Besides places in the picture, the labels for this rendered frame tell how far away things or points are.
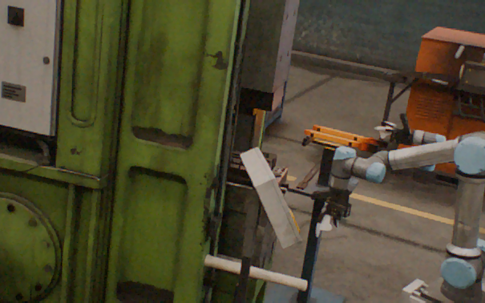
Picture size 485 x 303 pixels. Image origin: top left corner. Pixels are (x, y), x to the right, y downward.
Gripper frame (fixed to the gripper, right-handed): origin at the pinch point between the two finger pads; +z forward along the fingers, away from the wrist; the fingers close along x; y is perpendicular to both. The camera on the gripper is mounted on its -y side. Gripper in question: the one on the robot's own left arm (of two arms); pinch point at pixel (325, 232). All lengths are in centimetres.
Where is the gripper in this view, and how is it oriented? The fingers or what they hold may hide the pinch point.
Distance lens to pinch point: 284.4
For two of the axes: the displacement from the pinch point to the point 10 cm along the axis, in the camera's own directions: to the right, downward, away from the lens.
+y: 7.8, 2.9, -5.5
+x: 6.1, -1.7, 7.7
